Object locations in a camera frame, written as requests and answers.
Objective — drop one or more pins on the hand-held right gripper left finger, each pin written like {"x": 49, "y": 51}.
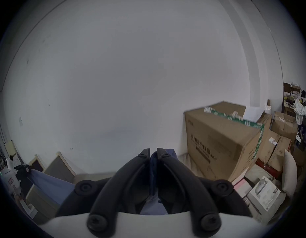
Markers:
{"x": 107, "y": 194}

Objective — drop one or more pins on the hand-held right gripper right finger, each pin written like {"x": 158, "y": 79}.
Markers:
{"x": 192, "y": 192}

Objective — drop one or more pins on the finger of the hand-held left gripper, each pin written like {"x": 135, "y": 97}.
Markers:
{"x": 24, "y": 170}

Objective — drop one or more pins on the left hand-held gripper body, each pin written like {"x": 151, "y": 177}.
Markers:
{"x": 9, "y": 180}

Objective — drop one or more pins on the dark blue shirt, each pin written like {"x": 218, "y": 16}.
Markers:
{"x": 153, "y": 202}

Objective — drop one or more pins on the wooden framed dark board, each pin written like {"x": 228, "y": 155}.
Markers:
{"x": 37, "y": 164}

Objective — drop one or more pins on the bed with beige sheet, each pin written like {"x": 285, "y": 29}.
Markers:
{"x": 189, "y": 164}

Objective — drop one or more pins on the wooden framed grey board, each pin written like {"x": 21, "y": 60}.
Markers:
{"x": 59, "y": 168}

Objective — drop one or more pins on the pink box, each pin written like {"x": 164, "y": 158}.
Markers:
{"x": 239, "y": 188}

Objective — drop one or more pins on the large cardboard carton green tape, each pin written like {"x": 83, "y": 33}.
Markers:
{"x": 217, "y": 142}

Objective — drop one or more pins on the white box with iron print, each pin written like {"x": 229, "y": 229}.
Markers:
{"x": 263, "y": 194}

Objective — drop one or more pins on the red bag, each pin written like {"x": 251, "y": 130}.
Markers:
{"x": 268, "y": 168}

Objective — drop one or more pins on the cardboard carton with white labels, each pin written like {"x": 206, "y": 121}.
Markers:
{"x": 275, "y": 145}

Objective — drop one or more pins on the white paper sheet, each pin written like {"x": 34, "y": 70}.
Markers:
{"x": 252, "y": 113}

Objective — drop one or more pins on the white pillow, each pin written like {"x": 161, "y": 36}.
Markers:
{"x": 289, "y": 172}

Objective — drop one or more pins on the small cardboard carton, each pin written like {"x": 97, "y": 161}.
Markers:
{"x": 284, "y": 126}

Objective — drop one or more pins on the shelf with clutter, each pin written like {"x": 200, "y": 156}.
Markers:
{"x": 295, "y": 100}

